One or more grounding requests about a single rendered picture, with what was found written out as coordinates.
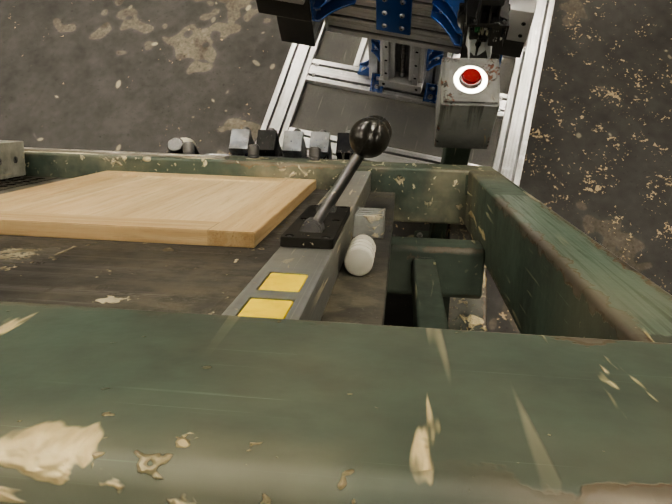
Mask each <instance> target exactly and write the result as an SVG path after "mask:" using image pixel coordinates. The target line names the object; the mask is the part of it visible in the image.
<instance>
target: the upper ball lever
mask: <svg viewBox="0 0 672 504"><path fill-rule="evenodd" d="M389 140H390V135H389V131H388V128H387V126H386V125H385V124H384V123H383V122H382V121H381V120H379V119H377V118H374V117H365V118H362V119H360V120H358V121H357V122H356V123H355V124H354V125H353V126H352V128H351V130H350V134H349V142H350V145H351V147H352V149H353V151H354V153H353V155H352V156H351V158H350V160H349V161H348V163H347V164H346V166H345V168H344V169H343V171H342V173H341V174H340V176H339V177H338V179H337V181H336V182H335V184H334V185H333V187H332V189H331V190H330V192H329V194H328V195H327V197H326V198H325V200H324V202H323V203H322V205H321V207H320V208H319V210H318V211H317V213H316V215H315V216H314V217H309V218H308V219H306V220H305V222H304V223H303V224H302V225H301V227H300V230H299V232H311V233H322V232H323V230H324V229H325V226H324V223H323V221H324V220H325V218H326V217H327V215H328V213H329V212H330V210H331V209H332V207H333V205H334V204H335V202H336V201H337V199H338V197H339V196H340V194H341V193H342V191H343V189H344V188H345V186H346V184H347V183H348V181H349V180H350V178H351V176H352V175H353V173H354V172H355V170H356V168H357V167H358V165H359V164H360V162H361V160H362V159H363V157H364V158H374V157H377V156H379V155H381V154H382V153H383V152H384V151H385V150H386V149H387V147H388V144H389Z"/></svg>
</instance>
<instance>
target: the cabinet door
mask: <svg viewBox="0 0 672 504"><path fill-rule="evenodd" d="M315 189H316V180H315V179H292V178H269V177H246V176H223V175H200V174H177V173H153V172H130V171H103V172H98V173H94V174H89V175H85V176H80V177H76V178H71V179H67V180H62V181H58V182H53V183H49V184H44V185H40V186H35V187H31V188H26V189H22V190H17V191H13V192H9V193H4V194H0V235H16V236H34V237H53V238H72V239H91V240H110V241H128V242H147V243H166V244H185V245H204V246H222V247H241V248H254V247H256V246H257V245H258V244H259V243H260V242H261V241H262V240H263V239H264V238H265V237H266V236H267V235H268V234H269V233H270V232H271V231H272V230H273V229H274V228H275V227H276V226H277V225H279V224H280V223H281V222H282V221H283V220H284V219H285V218H286V217H287V216H288V215H289V214H290V213H291V212H292V211H293V210H294V209H295V208H296V207H297V206H298V205H299V204H300V203H301V202H303V201H304V200H305V199H306V198H307V197H308V196H309V195H310V194H311V193H312V192H313V191H314V190H315Z"/></svg>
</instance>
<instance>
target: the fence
mask: <svg viewBox="0 0 672 504"><path fill-rule="evenodd" d="M370 190H371V171H356V172H355V173H354V175H353V177H352V178H351V180H350V182H349V183H348V185H347V186H346V188H345V190H344V191H343V193H342V194H341V196H340V198H339V199H338V201H337V202H336V204H335V205H336V206H348V207H350V215H349V217H348V219H347V221H346V223H345V225H344V227H343V229H342V231H341V233H340V235H339V238H338V240H337V242H336V244H335V246H334V248H333V249H314V248H295V247H280V248H279V249H278V250H277V251H276V252H275V254H274V255H273V256H272V257H271V258H270V259H269V260H268V262H267V263H266V264H265V265H264V266H263V267H262V269H261V270H260V271H259V272H258V273H257V274H256V275H255V277H254V278H253V279H252V280H251V281H250V282H249V284H248V285H247V286H246V287H245V288H244V289H243V290H242V292H241V293H240V294H239V295H238V296H237V297H236V299H235V300H234V301H233V302H232V303H231V304H230V305H229V307H228V308H227V309H226V310H225V311H224V312H223V313H222V315H229V316H238V315H239V313H240V312H241V311H242V309H243V308H244V307H245V306H246V304H247V303H248V302H249V301H250V299H268V300H285V301H293V304H292V306H291V308H290V310H289V312H288V313H287V315H286V317H285V319H293V320H309V321H320V320H321V318H322V315H323V312H324V310H325V307H326V305H327V302H328V299H329V297H330V294H331V292H332V289H333V287H334V284H335V281H336V279H337V276H338V274H339V271H340V268H341V266H342V263H343V261H344V258H345V255H346V253H347V250H348V247H349V245H350V242H351V240H352V237H353V229H354V215H355V213H356V210H357V208H358V207H364V206H365V204H366V201H367V198H368V196H369V193H370ZM271 273H281V274H299V275H308V278H307V279H306V281H305V283H304V285H303V286H302V288H301V290H300V292H291V291H274V290H258V289H259V288H260V287H261V285H262V284H263V283H264V281H265V280H266V279H267V278H268V276H269V275H270V274H271Z"/></svg>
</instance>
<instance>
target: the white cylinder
mask: <svg viewBox="0 0 672 504"><path fill-rule="evenodd" d="M375 252H376V245H375V243H374V241H373V239H372V238H371V237H369V236H367V235H358V236H356V237H355V238H353V239H352V241H351V242H350V245H349V247H348V250H347V253H346V255H345V258H344V265H345V268H346V270H347V271H348V272H349V273H350V274H352V275H355V276H363V275H366V274H367V273H369V271H370V270H371V269H372V266H373V262H374V257H375Z"/></svg>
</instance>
